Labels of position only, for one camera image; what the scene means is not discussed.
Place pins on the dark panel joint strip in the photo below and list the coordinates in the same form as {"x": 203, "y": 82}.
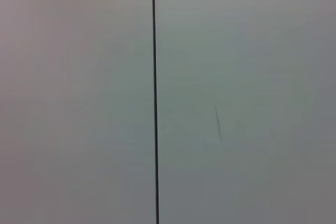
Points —
{"x": 155, "y": 98}

